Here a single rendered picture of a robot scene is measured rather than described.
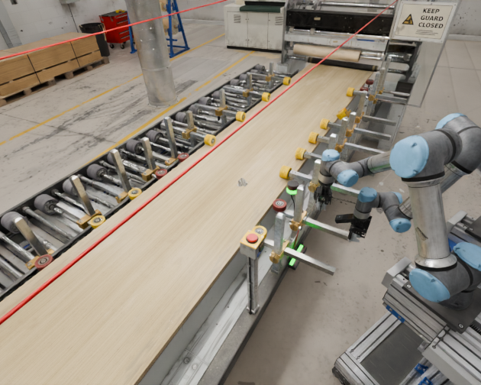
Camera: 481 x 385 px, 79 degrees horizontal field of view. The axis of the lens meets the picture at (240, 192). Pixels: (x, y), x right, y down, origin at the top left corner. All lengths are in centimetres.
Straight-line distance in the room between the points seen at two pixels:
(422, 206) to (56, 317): 145
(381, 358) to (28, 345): 177
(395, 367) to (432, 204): 127
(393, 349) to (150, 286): 147
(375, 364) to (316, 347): 39
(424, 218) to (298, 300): 151
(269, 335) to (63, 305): 132
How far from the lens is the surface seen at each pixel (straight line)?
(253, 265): 121
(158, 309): 137
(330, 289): 249
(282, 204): 172
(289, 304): 237
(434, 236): 109
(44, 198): 227
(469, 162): 133
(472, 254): 124
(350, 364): 202
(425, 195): 104
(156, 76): 521
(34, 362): 148
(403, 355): 217
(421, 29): 372
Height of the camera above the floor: 207
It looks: 40 degrees down
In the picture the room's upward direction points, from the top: 2 degrees counter-clockwise
